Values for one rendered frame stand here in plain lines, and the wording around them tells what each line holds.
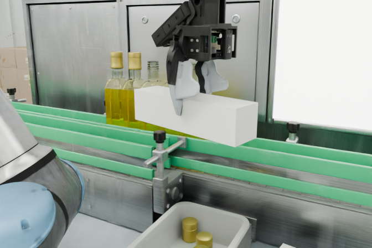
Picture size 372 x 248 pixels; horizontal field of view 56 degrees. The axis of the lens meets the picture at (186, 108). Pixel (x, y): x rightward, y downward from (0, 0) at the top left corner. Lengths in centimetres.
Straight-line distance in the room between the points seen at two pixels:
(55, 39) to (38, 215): 93
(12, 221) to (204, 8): 40
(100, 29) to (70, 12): 14
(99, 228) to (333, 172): 55
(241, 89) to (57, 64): 72
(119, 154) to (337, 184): 49
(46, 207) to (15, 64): 480
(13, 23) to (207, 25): 601
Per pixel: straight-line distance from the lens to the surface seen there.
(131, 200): 85
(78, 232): 92
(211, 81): 63
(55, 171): 64
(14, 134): 64
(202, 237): 75
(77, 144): 93
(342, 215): 78
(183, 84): 57
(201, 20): 57
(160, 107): 63
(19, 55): 520
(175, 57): 57
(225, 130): 54
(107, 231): 90
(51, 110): 124
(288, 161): 78
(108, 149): 87
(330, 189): 78
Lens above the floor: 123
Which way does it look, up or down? 13 degrees down
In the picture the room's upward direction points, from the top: straight up
